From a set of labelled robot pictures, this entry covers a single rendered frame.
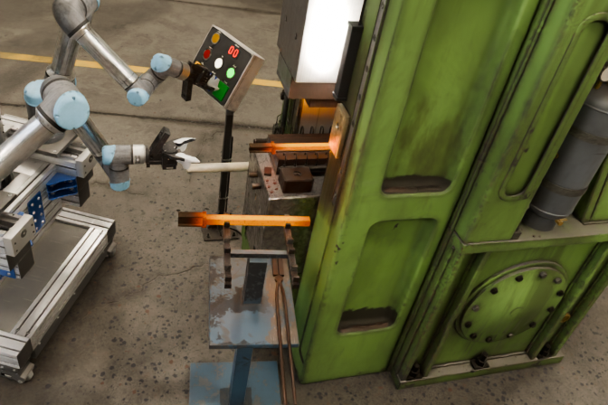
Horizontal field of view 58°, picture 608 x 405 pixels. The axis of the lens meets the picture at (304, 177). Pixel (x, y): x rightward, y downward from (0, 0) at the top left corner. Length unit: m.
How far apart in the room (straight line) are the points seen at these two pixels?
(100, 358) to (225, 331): 0.96
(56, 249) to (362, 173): 1.68
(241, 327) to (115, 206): 1.70
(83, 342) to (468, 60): 2.06
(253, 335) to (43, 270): 1.26
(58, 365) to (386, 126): 1.81
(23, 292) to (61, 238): 0.36
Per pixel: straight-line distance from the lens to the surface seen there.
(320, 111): 2.42
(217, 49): 2.65
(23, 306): 2.72
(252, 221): 1.88
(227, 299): 1.99
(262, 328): 1.93
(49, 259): 2.89
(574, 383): 3.24
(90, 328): 2.85
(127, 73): 2.25
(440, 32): 1.70
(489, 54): 1.82
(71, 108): 1.93
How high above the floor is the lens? 2.26
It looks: 37 degrees down
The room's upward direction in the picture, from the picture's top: 11 degrees clockwise
